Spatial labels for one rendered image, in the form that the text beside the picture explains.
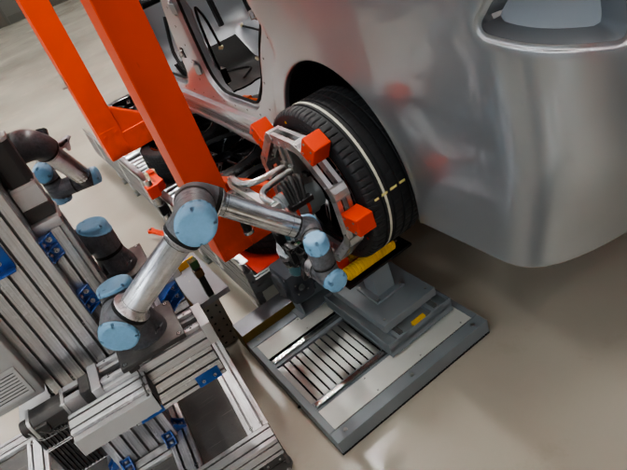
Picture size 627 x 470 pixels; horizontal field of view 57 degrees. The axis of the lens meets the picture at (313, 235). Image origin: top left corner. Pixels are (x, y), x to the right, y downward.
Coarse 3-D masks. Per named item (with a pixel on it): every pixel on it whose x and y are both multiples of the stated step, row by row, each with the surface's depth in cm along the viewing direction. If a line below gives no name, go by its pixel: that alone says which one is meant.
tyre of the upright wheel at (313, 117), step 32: (320, 96) 214; (352, 96) 207; (288, 128) 218; (320, 128) 199; (352, 128) 199; (352, 160) 195; (384, 160) 199; (384, 192) 200; (320, 224) 248; (384, 224) 207
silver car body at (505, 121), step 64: (192, 0) 413; (256, 0) 214; (320, 0) 179; (384, 0) 154; (448, 0) 135; (512, 0) 137; (576, 0) 134; (192, 64) 324; (256, 64) 397; (384, 64) 170; (448, 64) 147; (512, 64) 132; (576, 64) 127; (448, 128) 162; (512, 128) 142; (576, 128) 136; (448, 192) 180; (512, 192) 155; (576, 192) 147; (512, 256) 171; (576, 256) 164
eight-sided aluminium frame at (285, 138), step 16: (272, 128) 218; (272, 144) 221; (288, 144) 204; (272, 160) 237; (304, 160) 201; (320, 176) 198; (336, 176) 199; (336, 192) 197; (336, 208) 201; (336, 240) 235; (352, 240) 208; (336, 256) 228
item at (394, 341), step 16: (336, 304) 273; (432, 304) 252; (448, 304) 254; (352, 320) 264; (416, 320) 247; (432, 320) 252; (368, 336) 258; (384, 336) 250; (400, 336) 244; (416, 336) 250
